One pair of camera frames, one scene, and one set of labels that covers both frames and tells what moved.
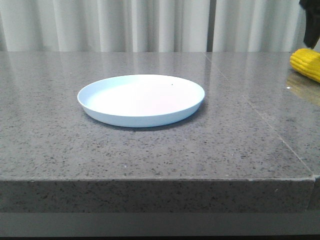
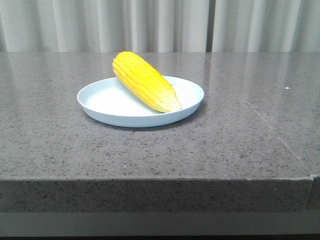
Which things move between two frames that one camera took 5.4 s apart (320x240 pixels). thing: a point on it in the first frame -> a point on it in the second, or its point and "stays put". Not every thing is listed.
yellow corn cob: x=306 y=62 -> x=140 y=76
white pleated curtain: x=143 y=26 stays put
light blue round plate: x=141 y=100 stays put
